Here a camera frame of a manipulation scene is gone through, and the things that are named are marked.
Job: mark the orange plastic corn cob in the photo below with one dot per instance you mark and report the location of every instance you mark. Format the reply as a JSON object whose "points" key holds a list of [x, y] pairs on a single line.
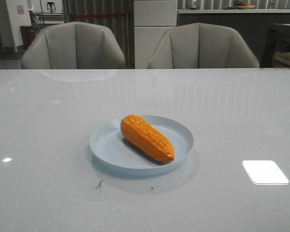
{"points": [[148, 139]]}

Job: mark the light blue round plate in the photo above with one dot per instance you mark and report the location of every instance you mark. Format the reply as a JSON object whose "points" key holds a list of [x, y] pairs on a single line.
{"points": [[115, 152]]}

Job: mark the right beige upholstered chair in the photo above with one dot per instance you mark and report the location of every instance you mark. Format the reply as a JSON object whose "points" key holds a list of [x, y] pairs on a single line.
{"points": [[202, 46]]}

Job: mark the beige upholstered chair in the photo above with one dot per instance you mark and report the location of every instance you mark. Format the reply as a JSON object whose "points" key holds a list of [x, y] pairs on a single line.
{"points": [[74, 45], [202, 46]]}

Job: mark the white cabinet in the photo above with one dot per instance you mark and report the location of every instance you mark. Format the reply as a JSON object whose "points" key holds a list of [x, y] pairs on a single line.
{"points": [[151, 19]]}

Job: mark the left beige upholstered chair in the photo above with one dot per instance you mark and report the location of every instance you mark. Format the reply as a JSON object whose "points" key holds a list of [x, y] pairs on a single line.
{"points": [[74, 45]]}

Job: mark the red barrier belt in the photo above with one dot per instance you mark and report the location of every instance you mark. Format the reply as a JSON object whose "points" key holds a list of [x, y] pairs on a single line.
{"points": [[86, 16]]}

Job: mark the grey counter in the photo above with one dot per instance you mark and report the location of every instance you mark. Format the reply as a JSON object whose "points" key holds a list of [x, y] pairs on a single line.
{"points": [[252, 24]]}

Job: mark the red trash bin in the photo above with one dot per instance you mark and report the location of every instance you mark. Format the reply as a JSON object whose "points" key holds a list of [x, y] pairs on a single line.
{"points": [[28, 35]]}

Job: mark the fruit bowl on counter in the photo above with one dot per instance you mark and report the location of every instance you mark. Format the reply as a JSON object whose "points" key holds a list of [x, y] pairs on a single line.
{"points": [[241, 5]]}

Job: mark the dark armchair with cushion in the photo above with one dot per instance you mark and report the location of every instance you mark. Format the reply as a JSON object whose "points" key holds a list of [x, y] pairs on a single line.
{"points": [[277, 40]]}

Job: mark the metal barrier post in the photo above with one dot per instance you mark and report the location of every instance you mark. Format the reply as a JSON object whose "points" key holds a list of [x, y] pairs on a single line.
{"points": [[128, 38]]}

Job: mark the pink wall sign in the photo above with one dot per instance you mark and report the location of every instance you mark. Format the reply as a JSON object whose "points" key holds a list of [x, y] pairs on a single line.
{"points": [[20, 9]]}

